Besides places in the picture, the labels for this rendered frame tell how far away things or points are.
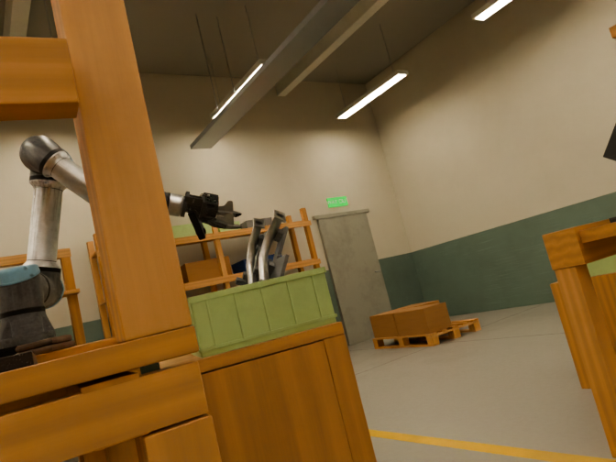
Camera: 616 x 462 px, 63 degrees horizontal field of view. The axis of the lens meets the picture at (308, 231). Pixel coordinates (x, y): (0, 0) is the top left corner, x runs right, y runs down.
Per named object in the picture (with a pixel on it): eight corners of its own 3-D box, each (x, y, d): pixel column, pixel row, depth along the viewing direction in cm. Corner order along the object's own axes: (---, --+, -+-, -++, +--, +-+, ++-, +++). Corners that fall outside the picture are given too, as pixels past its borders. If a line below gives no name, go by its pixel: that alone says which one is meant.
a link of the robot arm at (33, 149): (23, 117, 151) (158, 212, 151) (38, 130, 162) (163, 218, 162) (-4, 147, 149) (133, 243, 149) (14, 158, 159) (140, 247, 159)
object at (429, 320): (374, 349, 691) (366, 317, 697) (419, 335, 731) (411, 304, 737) (433, 346, 588) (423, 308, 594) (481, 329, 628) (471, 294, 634)
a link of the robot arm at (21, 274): (-10, 315, 140) (-17, 267, 142) (12, 314, 153) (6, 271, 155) (35, 305, 142) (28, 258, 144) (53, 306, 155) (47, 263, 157)
